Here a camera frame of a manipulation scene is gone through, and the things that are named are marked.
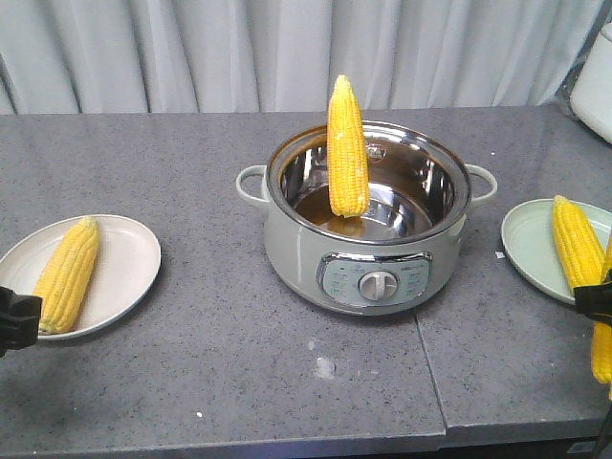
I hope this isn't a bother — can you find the light green plate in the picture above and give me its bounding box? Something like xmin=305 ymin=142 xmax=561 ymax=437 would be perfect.
xmin=500 ymin=199 xmax=612 ymax=307

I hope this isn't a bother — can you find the white rice cooker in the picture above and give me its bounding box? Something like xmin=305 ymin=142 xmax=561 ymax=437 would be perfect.
xmin=570 ymin=23 xmax=612 ymax=143

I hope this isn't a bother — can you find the grey curtain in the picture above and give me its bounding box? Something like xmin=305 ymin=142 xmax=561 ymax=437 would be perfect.
xmin=1 ymin=1 xmax=611 ymax=115

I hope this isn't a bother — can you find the corn cob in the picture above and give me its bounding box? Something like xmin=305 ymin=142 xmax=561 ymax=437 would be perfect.
xmin=591 ymin=234 xmax=611 ymax=401
xmin=552 ymin=195 xmax=604 ymax=291
xmin=33 ymin=216 xmax=100 ymax=335
xmin=326 ymin=75 xmax=370 ymax=218

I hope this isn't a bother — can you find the pale green electric pot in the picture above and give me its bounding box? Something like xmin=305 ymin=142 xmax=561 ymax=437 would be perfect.
xmin=238 ymin=120 xmax=497 ymax=316

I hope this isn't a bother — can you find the cream white plate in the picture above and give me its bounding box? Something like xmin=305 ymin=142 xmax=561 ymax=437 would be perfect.
xmin=1 ymin=214 xmax=162 ymax=341

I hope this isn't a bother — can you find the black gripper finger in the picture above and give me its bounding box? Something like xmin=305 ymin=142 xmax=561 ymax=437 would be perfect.
xmin=0 ymin=287 xmax=42 ymax=357
xmin=574 ymin=281 xmax=612 ymax=326

